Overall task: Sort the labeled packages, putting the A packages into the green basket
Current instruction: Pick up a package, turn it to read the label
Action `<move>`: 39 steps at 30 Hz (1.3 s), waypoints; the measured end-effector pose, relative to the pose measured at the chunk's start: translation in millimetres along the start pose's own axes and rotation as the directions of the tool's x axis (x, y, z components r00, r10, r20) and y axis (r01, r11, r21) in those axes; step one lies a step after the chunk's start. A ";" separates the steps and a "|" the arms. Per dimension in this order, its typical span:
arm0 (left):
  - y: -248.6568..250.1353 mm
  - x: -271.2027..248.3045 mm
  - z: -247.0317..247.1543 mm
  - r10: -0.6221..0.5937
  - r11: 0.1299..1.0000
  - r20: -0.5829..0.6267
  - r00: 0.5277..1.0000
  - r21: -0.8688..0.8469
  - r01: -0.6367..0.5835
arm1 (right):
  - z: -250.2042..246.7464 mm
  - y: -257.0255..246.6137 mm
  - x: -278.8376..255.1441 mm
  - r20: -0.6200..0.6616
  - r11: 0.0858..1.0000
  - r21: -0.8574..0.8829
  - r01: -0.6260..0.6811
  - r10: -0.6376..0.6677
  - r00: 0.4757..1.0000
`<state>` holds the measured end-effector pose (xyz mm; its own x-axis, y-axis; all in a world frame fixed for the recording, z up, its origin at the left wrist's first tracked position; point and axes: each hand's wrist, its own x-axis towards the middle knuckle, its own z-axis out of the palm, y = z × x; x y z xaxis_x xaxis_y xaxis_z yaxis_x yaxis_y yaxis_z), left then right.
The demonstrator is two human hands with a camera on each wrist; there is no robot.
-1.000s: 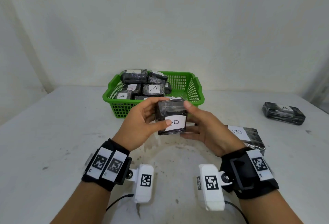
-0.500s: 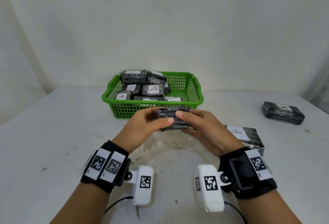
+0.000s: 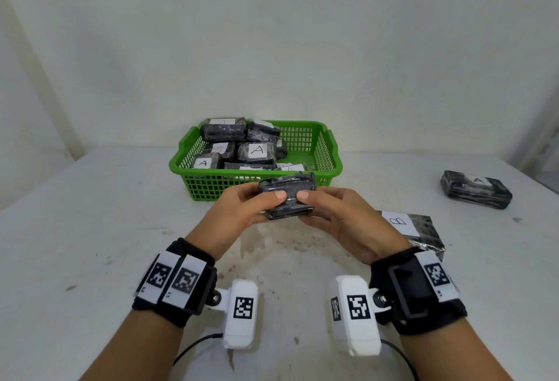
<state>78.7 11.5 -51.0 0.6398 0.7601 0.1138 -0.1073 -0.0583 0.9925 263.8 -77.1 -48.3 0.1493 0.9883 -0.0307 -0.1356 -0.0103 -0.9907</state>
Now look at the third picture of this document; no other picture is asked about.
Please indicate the person's right forearm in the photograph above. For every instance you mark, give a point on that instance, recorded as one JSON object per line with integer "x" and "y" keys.
{"x": 454, "y": 354}

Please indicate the pile of black wrapped packets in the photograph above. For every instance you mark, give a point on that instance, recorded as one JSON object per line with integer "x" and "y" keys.
{"x": 257, "y": 151}

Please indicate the person's left thumb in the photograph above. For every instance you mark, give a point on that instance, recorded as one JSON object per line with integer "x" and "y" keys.
{"x": 264, "y": 198}

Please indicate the person's right hand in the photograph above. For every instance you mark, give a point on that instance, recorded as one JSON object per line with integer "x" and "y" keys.
{"x": 353, "y": 228}

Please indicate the black packet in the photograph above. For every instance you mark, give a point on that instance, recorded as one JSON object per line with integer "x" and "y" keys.
{"x": 474, "y": 191}
{"x": 426, "y": 230}
{"x": 288, "y": 186}

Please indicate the person's right thumb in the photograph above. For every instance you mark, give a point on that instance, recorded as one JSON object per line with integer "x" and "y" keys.
{"x": 311, "y": 198}

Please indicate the person's left hand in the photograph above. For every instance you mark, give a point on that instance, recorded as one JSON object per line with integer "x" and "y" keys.
{"x": 225, "y": 219}

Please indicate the green plastic basket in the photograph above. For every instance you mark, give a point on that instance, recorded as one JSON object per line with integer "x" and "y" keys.
{"x": 319, "y": 149}

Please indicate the black wrist band with markers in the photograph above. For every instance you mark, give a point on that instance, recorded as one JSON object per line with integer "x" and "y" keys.
{"x": 415, "y": 291}
{"x": 179, "y": 282}

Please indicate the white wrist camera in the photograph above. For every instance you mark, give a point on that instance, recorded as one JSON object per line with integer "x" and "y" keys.
{"x": 240, "y": 313}
{"x": 356, "y": 315}

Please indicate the person's left forearm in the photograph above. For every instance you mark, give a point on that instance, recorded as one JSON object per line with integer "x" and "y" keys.
{"x": 135, "y": 350}

